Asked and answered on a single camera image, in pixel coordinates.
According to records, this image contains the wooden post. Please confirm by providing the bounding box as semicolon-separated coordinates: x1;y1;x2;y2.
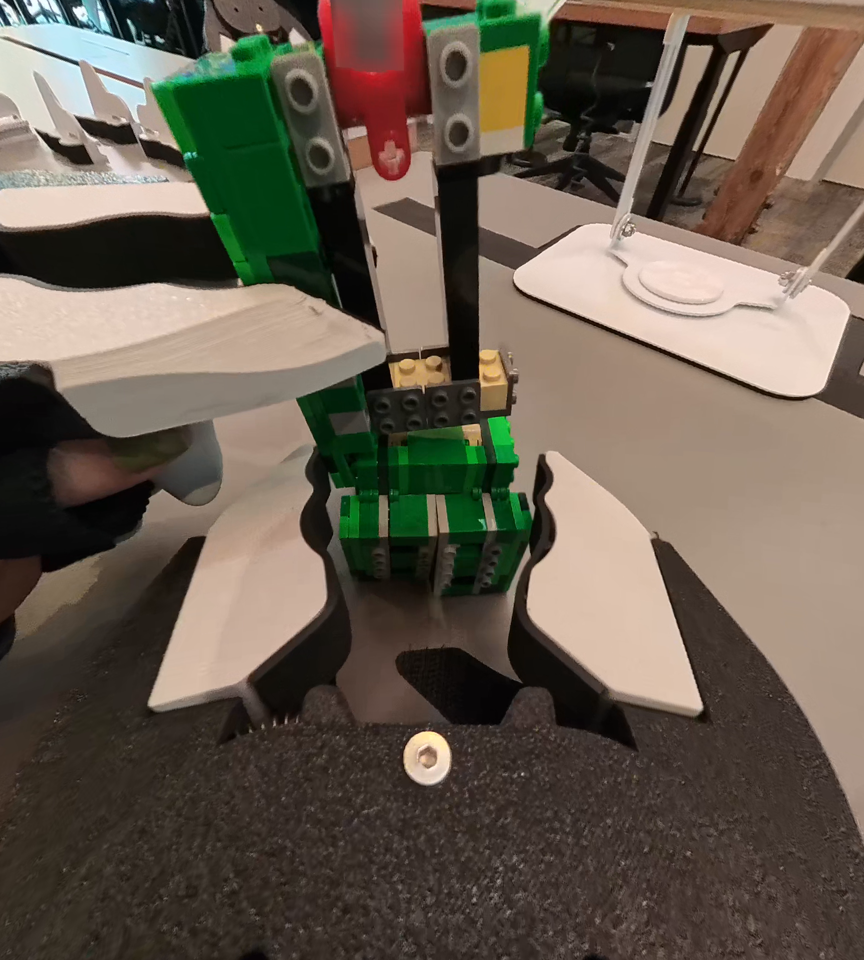
698;28;864;245

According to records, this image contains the brown wooden table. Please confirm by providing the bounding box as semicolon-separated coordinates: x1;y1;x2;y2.
552;0;774;220

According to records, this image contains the person's left hand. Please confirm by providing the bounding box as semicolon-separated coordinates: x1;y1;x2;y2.
44;441;172;519

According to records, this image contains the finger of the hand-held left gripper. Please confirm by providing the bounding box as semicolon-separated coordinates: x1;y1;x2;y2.
0;171;244;290
0;273;389;438

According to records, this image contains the black office chair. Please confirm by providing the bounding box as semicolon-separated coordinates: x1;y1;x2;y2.
529;30;673;198

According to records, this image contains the long white table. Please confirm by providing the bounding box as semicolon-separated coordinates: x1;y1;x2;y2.
0;21;204;121

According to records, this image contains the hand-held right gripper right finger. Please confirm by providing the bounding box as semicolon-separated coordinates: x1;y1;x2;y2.
508;450;705;725

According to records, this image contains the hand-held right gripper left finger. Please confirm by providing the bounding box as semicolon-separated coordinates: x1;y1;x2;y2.
147;446;354;725

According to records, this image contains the grey desk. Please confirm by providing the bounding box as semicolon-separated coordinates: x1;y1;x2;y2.
0;171;864;960

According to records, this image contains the green brick creeper figure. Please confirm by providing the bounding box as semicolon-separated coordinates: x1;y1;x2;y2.
150;0;553;601

